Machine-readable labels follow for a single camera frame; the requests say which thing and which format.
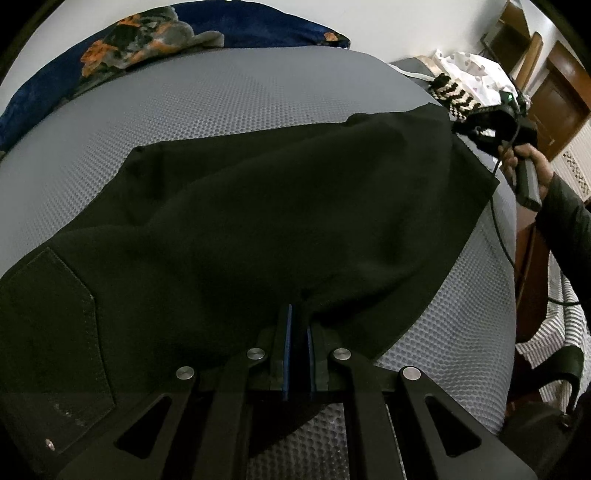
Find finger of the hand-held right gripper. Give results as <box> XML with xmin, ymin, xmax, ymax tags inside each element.
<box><xmin>452</xmin><ymin>121</ymin><xmax>502</xmax><ymax>158</ymax></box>

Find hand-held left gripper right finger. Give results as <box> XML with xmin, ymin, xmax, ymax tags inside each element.
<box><xmin>305</xmin><ymin>323</ymin><xmax>539</xmax><ymax>480</ymax></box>

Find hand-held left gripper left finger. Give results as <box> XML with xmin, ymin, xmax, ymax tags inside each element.
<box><xmin>55</xmin><ymin>303</ymin><xmax>296</xmax><ymax>480</ymax></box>

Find black pants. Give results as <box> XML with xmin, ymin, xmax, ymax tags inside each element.
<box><xmin>0</xmin><ymin>102</ymin><xmax>500</xmax><ymax>478</ymax></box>

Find person's right forearm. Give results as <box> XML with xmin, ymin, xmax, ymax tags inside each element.
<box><xmin>534</xmin><ymin>174</ymin><xmax>591</xmax><ymax>319</ymax></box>

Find person's right hand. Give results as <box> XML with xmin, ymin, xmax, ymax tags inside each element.
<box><xmin>499</xmin><ymin>143</ymin><xmax>554</xmax><ymax>197</ymax></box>

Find white dotted cloth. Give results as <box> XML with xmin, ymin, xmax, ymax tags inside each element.
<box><xmin>434</xmin><ymin>50</ymin><xmax>519</xmax><ymax>110</ymax></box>

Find black and white knitted cloth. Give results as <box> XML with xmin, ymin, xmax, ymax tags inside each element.
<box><xmin>427</xmin><ymin>71</ymin><xmax>485</xmax><ymax>123</ymax></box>

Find brown wooden door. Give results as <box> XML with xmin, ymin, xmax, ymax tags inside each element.
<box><xmin>480</xmin><ymin>0</ymin><xmax>591</xmax><ymax>160</ymax></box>

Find striped grey white cloth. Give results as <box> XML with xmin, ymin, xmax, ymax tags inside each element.
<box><xmin>515</xmin><ymin>258</ymin><xmax>591</xmax><ymax>409</ymax></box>

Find grey textured mattress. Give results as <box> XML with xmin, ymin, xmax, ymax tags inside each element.
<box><xmin>0</xmin><ymin>44</ymin><xmax>518</xmax><ymax>480</ymax></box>

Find blue floral blanket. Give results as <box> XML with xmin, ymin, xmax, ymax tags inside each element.
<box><xmin>0</xmin><ymin>2</ymin><xmax>352</xmax><ymax>153</ymax></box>

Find black cable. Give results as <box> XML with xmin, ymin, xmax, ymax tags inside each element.
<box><xmin>488</xmin><ymin>145</ymin><xmax>585</xmax><ymax>305</ymax></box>

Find black strap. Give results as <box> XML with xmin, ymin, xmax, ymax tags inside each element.
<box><xmin>545</xmin><ymin>344</ymin><xmax>587</xmax><ymax>416</ymax></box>

